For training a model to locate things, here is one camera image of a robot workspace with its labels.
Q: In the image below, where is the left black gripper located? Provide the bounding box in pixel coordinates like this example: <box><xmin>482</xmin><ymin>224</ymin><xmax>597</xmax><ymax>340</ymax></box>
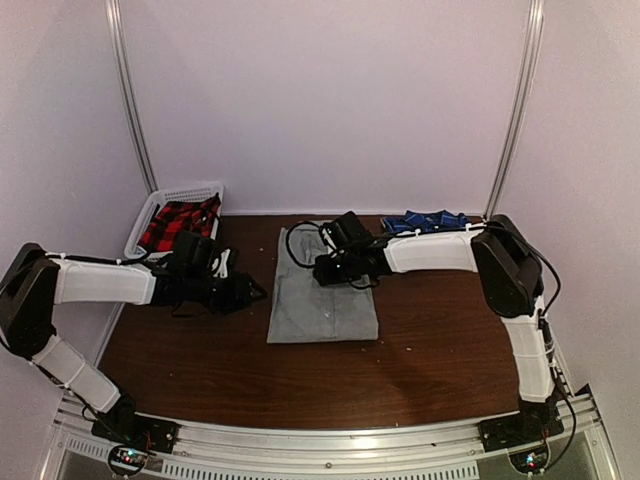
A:
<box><xmin>185</xmin><ymin>270</ymin><xmax>267</xmax><ymax>317</ymax></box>

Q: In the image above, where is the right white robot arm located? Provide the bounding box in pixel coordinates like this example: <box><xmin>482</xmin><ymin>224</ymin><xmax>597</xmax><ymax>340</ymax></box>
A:
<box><xmin>312</xmin><ymin>211</ymin><xmax>555</xmax><ymax>442</ymax></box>

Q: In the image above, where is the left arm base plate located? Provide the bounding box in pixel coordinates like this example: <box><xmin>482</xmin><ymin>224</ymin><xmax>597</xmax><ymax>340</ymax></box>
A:
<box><xmin>91</xmin><ymin>415</ymin><xmax>179</xmax><ymax>454</ymax></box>

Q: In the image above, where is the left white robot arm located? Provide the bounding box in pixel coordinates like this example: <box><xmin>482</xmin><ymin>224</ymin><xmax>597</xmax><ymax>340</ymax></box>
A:
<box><xmin>1</xmin><ymin>231</ymin><xmax>267</xmax><ymax>444</ymax></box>

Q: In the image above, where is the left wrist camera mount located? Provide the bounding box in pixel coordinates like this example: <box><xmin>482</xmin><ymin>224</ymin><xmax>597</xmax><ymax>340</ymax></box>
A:
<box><xmin>211</xmin><ymin>248</ymin><xmax>238</xmax><ymax>279</ymax></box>

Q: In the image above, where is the white plastic basket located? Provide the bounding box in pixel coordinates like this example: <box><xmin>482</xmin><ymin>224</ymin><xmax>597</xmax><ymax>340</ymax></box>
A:
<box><xmin>124</xmin><ymin>181</ymin><xmax>224</xmax><ymax>260</ymax></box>

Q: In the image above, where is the aluminium corner post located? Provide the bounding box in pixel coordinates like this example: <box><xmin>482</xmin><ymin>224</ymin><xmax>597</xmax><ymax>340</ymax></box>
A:
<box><xmin>483</xmin><ymin>0</ymin><xmax>545</xmax><ymax>219</ymax></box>
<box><xmin>104</xmin><ymin>0</ymin><xmax>158</xmax><ymax>194</ymax></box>

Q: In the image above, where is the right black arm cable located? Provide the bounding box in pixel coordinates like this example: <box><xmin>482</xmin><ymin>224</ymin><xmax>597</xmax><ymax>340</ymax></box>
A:
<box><xmin>285</xmin><ymin>219</ymin><xmax>576</xmax><ymax>471</ymax></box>

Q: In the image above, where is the aluminium front rail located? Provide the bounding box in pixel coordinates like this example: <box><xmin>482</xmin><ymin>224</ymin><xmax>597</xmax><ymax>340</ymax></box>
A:
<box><xmin>35</xmin><ymin>394</ymin><xmax>623</xmax><ymax>479</ymax></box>

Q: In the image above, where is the grey long sleeve shirt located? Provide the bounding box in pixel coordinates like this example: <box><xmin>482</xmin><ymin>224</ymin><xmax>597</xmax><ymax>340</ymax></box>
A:
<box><xmin>267</xmin><ymin>225</ymin><xmax>379</xmax><ymax>344</ymax></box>

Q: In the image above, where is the blue plaid shirt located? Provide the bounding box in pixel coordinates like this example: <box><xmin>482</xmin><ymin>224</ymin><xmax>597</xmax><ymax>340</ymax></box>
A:
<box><xmin>381</xmin><ymin>210</ymin><xmax>468</xmax><ymax>234</ymax></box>

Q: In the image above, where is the right aluminium corner post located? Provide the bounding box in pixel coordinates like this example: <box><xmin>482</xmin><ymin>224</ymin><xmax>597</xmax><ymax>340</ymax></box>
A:
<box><xmin>483</xmin><ymin>0</ymin><xmax>545</xmax><ymax>219</ymax></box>

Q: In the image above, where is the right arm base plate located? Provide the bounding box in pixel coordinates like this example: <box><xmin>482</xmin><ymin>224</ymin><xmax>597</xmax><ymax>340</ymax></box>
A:
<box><xmin>479</xmin><ymin>413</ymin><xmax>564</xmax><ymax>452</ymax></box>

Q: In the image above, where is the left aluminium corner post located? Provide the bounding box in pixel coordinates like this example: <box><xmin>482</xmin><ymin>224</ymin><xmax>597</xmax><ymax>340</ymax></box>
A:
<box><xmin>104</xmin><ymin>0</ymin><xmax>158</xmax><ymax>194</ymax></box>

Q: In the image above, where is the red black plaid shirt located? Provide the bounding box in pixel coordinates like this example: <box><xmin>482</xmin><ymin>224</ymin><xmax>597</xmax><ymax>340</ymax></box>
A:
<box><xmin>137</xmin><ymin>193</ymin><xmax>221</xmax><ymax>253</ymax></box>

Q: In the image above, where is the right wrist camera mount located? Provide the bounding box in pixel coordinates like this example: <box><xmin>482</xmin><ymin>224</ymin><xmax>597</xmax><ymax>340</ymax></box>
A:
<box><xmin>319</xmin><ymin>225</ymin><xmax>335</xmax><ymax>250</ymax></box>

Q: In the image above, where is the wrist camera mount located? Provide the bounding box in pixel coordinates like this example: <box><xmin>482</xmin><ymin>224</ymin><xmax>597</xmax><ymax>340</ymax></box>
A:
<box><xmin>211</xmin><ymin>248</ymin><xmax>238</xmax><ymax>279</ymax></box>
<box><xmin>319</xmin><ymin>225</ymin><xmax>335</xmax><ymax>250</ymax></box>

